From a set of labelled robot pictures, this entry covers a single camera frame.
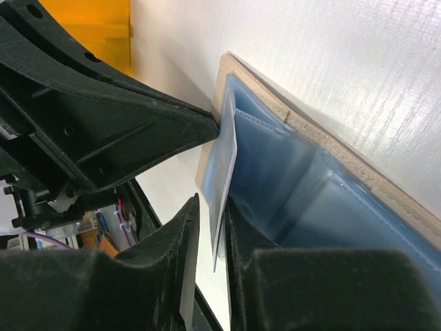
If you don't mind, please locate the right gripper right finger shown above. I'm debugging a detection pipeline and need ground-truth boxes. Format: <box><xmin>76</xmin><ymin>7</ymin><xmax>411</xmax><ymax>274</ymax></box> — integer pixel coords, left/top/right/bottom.
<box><xmin>223</xmin><ymin>199</ymin><xmax>440</xmax><ymax>330</ymax></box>

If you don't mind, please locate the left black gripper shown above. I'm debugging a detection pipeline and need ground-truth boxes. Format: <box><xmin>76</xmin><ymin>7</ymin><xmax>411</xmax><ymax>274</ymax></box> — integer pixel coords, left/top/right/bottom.
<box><xmin>1</xmin><ymin>1</ymin><xmax>218</xmax><ymax>228</ymax></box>

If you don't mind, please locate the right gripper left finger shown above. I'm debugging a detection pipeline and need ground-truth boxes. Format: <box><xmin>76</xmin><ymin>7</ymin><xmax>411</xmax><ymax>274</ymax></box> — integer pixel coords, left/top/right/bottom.
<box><xmin>1</xmin><ymin>196</ymin><xmax>200</xmax><ymax>330</ymax></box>

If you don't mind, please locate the beige card holder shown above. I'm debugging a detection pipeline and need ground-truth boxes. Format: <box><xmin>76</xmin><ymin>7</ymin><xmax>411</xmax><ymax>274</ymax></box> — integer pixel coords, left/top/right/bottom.
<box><xmin>196</xmin><ymin>54</ymin><xmax>440</xmax><ymax>287</ymax></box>

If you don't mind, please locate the silver credit card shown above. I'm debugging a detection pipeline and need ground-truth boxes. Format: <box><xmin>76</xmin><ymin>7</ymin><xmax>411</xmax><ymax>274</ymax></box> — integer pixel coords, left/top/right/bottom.
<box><xmin>213</xmin><ymin>107</ymin><xmax>238</xmax><ymax>270</ymax></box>

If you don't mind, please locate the yellow plastic bin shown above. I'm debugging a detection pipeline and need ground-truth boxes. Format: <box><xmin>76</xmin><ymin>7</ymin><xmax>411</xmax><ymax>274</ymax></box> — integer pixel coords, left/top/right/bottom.
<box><xmin>41</xmin><ymin>0</ymin><xmax>132</xmax><ymax>75</ymax></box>

